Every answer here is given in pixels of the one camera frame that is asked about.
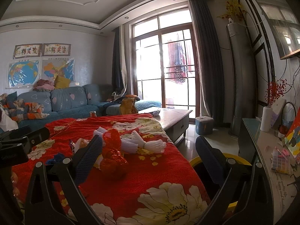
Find calligraphy frame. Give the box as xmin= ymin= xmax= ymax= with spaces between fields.
xmin=42 ymin=43 xmax=71 ymax=56
xmin=13 ymin=43 xmax=42 ymax=59

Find dark right curtain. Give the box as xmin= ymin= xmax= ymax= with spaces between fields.
xmin=189 ymin=0 xmax=225 ymax=127

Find china map poster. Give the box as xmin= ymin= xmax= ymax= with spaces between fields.
xmin=41 ymin=58 xmax=75 ymax=82

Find blue sectional sofa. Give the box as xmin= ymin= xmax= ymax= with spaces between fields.
xmin=0 ymin=83 xmax=162 ymax=132

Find red floral table cloth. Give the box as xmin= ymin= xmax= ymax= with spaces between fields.
xmin=13 ymin=114 xmax=210 ymax=224

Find left calligraphy frame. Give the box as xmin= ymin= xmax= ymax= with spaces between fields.
xmin=13 ymin=43 xmax=42 ymax=59

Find colourful patchwork blanket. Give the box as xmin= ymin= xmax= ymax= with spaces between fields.
xmin=1 ymin=94 xmax=49 ymax=123

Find pile of pink clothes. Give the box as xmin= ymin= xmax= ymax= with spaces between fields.
xmin=33 ymin=79 xmax=55 ymax=92

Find grey standing air conditioner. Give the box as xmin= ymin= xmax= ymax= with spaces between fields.
xmin=226 ymin=22 xmax=257 ymax=136

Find dark curtain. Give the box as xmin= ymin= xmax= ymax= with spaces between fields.
xmin=189 ymin=0 xmax=225 ymax=127
xmin=112 ymin=27 xmax=124 ymax=95

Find yellow artificial flowers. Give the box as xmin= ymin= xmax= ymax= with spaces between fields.
xmin=217 ymin=0 xmax=246 ymax=22

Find yellow rimmed black trash bin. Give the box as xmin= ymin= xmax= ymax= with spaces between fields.
xmin=189 ymin=152 xmax=253 ymax=214

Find right calligraphy frame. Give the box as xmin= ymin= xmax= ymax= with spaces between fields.
xmin=42 ymin=43 xmax=71 ymax=56

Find round black framed mirror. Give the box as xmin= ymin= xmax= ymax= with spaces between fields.
xmin=280 ymin=101 xmax=296 ymax=129

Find tv cabinet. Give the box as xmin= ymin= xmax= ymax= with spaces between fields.
xmin=238 ymin=118 xmax=299 ymax=224

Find yellow cushion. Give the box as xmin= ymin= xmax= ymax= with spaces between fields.
xmin=54 ymin=76 xmax=71 ymax=89

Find world map poster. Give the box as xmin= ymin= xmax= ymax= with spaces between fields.
xmin=7 ymin=60 xmax=40 ymax=88

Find white printed plastic bag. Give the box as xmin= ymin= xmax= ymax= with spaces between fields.
xmin=72 ymin=138 xmax=103 ymax=170

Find pastel bead box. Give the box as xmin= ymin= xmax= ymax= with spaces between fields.
xmin=271 ymin=147 xmax=291 ymax=175

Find dark left curtain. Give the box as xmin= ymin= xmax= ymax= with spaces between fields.
xmin=112 ymin=27 xmax=124 ymax=95

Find white cylindrical vase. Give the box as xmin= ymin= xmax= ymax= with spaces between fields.
xmin=260 ymin=106 xmax=273 ymax=132

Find white foam net bundle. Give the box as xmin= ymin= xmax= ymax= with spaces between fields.
xmin=121 ymin=130 xmax=166 ymax=154

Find red drink can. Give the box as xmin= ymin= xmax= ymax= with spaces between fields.
xmin=89 ymin=111 xmax=97 ymax=117

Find wall mounted television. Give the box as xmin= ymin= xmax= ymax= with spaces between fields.
xmin=255 ymin=0 xmax=299 ymax=59

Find red plastic bag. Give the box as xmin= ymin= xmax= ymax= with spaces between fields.
xmin=100 ymin=141 xmax=128 ymax=179

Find small blue storage stool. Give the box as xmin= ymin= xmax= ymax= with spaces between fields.
xmin=195 ymin=116 xmax=214 ymax=135

